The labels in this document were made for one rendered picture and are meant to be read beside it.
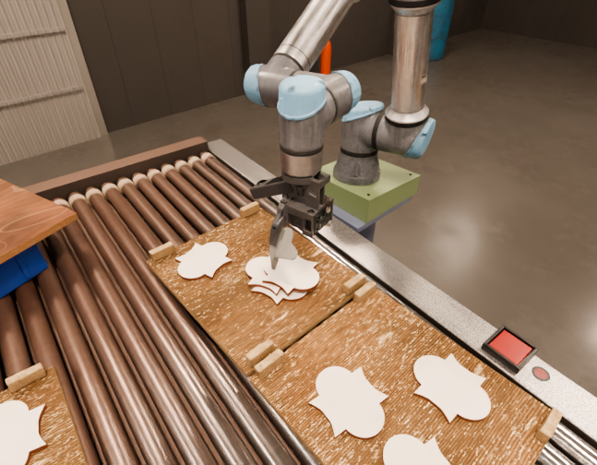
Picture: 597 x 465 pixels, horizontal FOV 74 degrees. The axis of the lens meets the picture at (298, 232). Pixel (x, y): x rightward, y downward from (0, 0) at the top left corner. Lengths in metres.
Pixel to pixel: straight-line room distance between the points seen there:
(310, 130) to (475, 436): 0.56
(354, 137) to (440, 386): 0.72
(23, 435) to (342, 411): 0.51
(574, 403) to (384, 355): 0.34
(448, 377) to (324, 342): 0.23
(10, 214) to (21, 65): 2.82
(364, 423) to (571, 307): 1.94
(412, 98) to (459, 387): 0.68
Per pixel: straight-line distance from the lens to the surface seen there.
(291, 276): 0.89
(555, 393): 0.91
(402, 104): 1.10
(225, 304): 0.88
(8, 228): 1.11
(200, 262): 0.98
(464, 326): 0.93
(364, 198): 1.17
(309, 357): 0.79
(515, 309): 2.38
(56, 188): 1.42
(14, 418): 0.86
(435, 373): 0.80
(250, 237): 1.04
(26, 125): 4.02
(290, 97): 0.63
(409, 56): 1.05
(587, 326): 2.49
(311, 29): 0.87
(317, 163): 0.68
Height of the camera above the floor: 1.59
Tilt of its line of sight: 38 degrees down
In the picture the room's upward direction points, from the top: straight up
